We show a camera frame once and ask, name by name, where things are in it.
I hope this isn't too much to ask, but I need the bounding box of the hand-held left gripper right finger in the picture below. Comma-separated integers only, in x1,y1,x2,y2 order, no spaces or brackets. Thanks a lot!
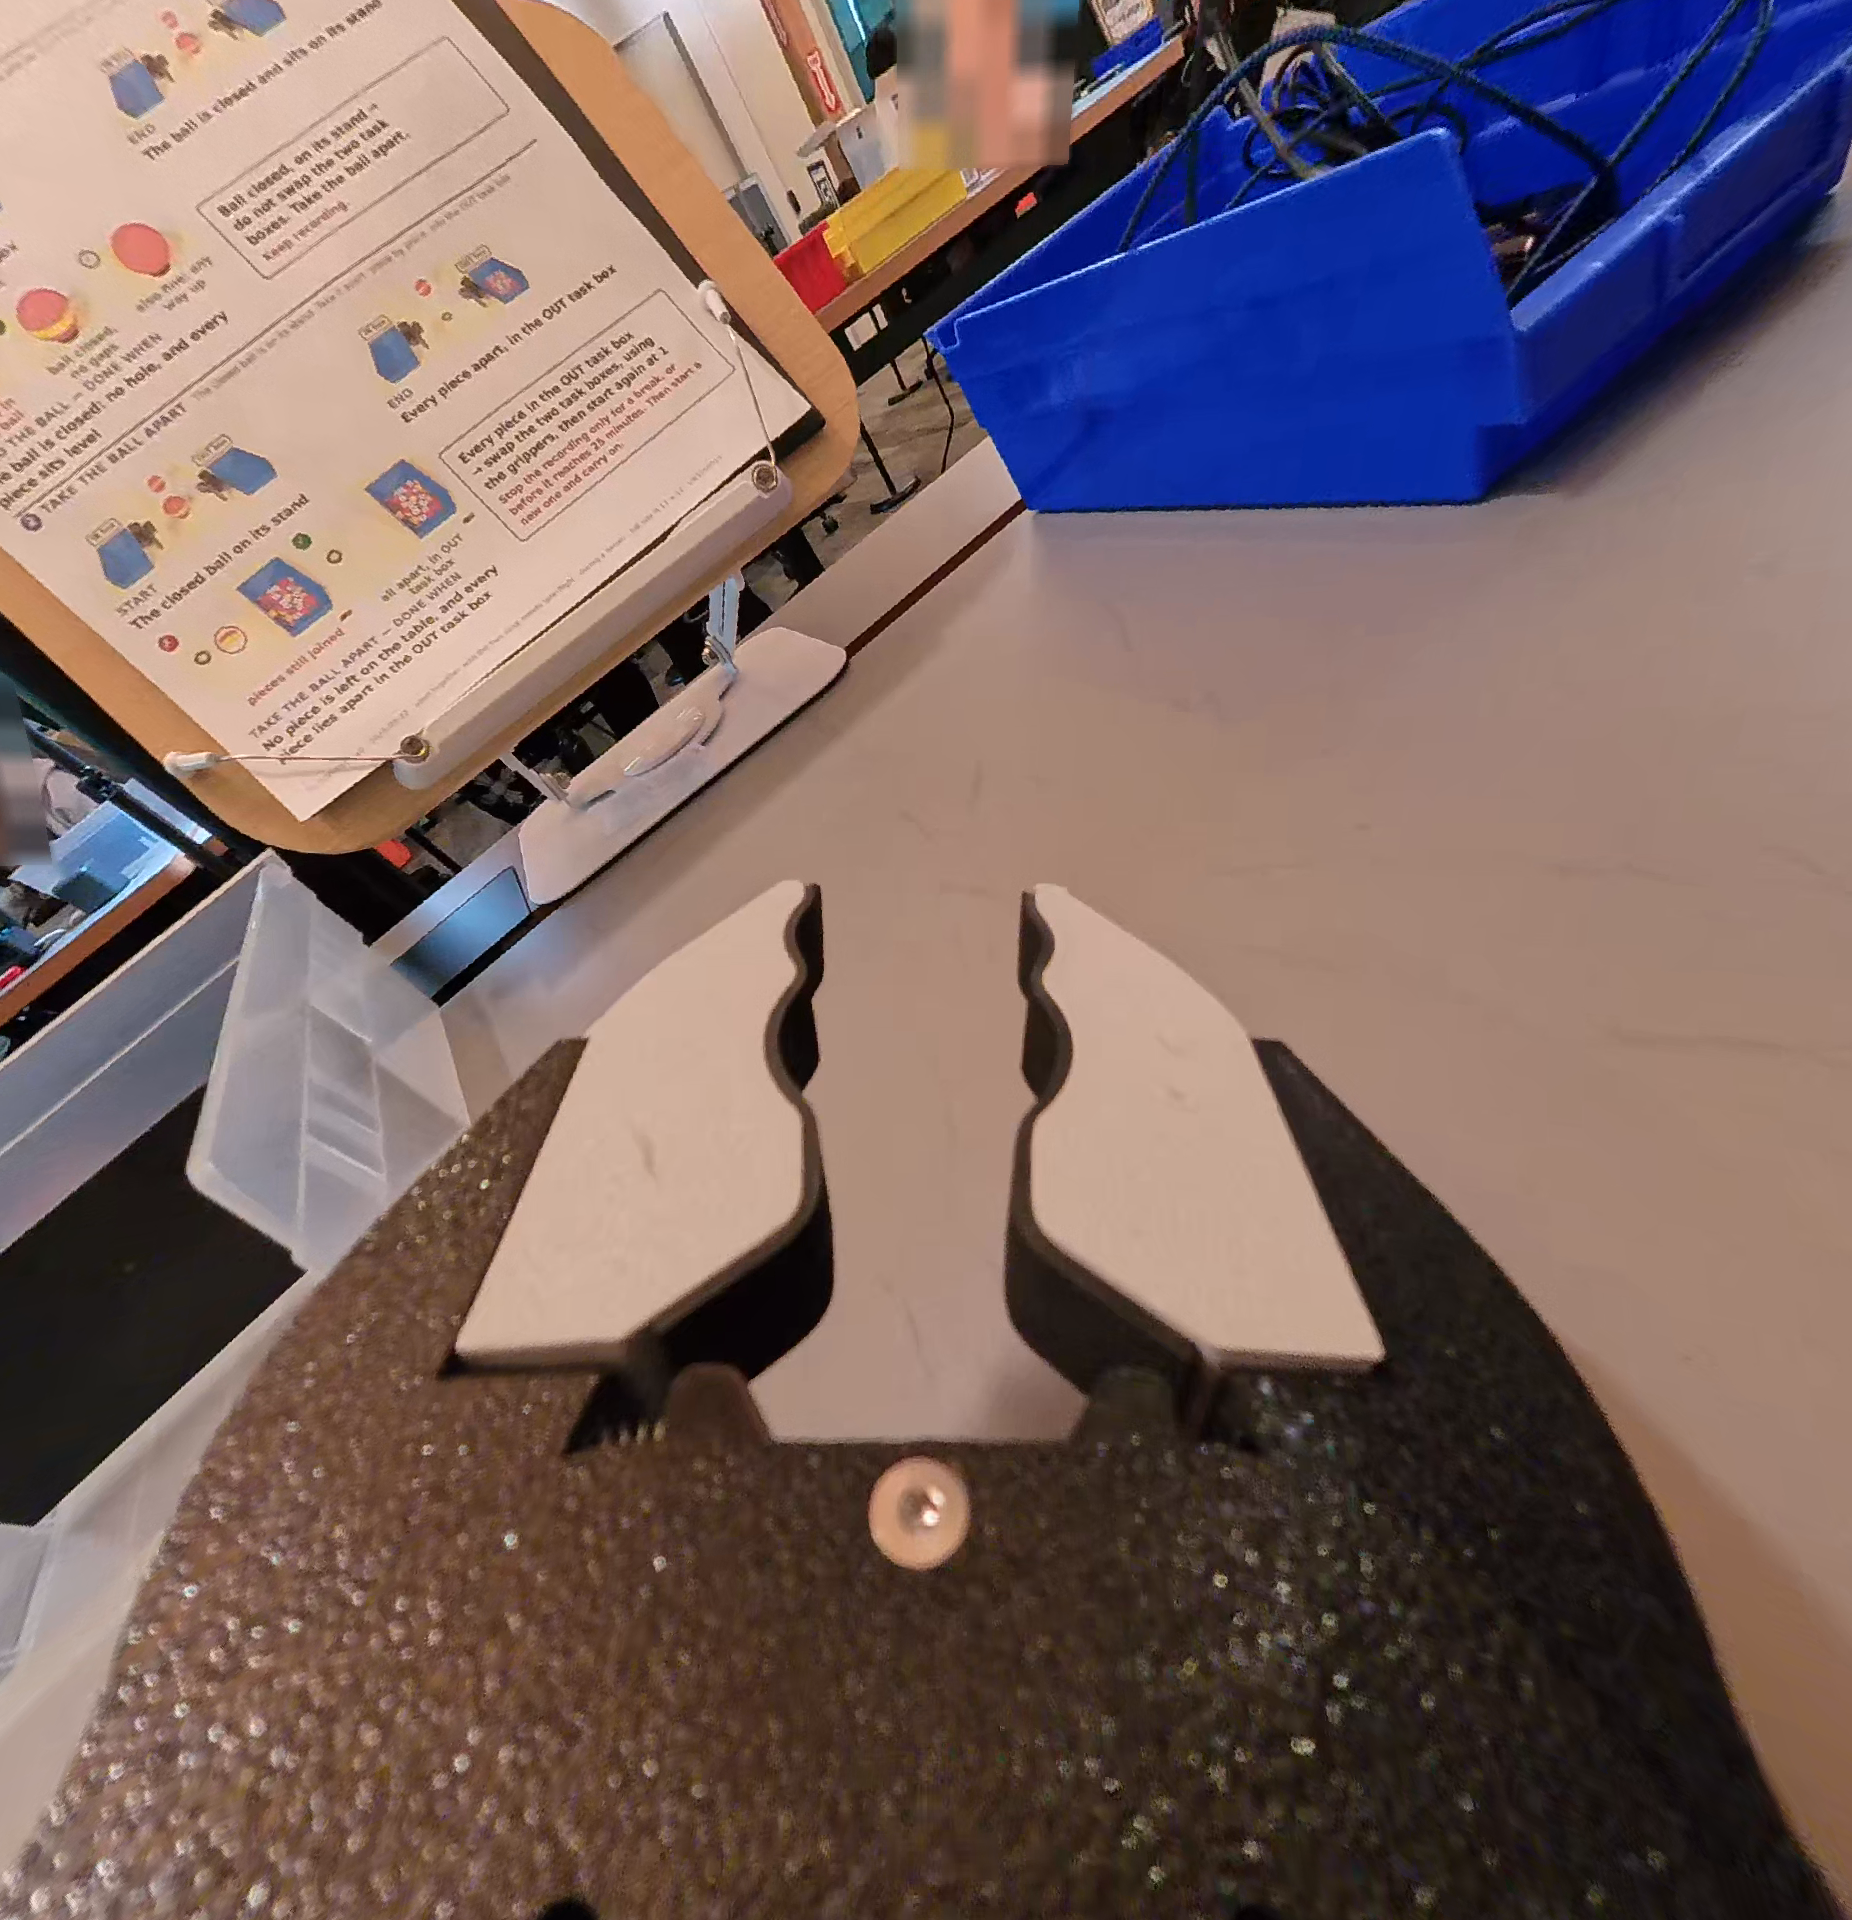
1012,885,1389,1378

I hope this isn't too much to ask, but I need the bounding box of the grey desk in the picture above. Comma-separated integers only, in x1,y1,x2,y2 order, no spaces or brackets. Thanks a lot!
364,195,1852,1920

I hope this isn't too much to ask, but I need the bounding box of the blue storage bin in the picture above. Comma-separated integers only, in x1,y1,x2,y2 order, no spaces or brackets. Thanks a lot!
925,0,1852,518

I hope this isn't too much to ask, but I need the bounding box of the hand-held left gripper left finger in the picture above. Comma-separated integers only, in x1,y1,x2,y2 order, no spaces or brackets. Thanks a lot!
451,881,834,1373

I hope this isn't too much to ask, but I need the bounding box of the black cable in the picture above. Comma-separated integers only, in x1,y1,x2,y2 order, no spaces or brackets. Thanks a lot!
1218,51,1416,191

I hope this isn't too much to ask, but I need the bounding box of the printed instruction sheet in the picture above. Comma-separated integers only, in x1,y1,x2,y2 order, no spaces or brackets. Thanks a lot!
0,0,817,825

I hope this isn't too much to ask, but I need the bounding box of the dark blue braided cable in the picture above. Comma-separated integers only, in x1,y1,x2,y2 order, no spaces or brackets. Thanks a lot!
1122,0,1785,309

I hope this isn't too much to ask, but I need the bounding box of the long wooden table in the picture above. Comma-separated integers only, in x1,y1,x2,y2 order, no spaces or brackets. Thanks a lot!
810,37,1184,343

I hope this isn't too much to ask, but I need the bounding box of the yellow bin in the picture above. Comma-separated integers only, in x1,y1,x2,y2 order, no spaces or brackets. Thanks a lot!
822,167,968,282

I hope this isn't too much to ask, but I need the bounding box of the clear plastic container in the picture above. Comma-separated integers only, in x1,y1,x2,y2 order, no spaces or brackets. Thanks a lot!
0,849,471,1720

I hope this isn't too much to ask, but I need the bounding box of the instruction sheet on clipboard stand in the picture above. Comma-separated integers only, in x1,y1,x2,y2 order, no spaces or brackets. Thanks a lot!
0,0,861,912

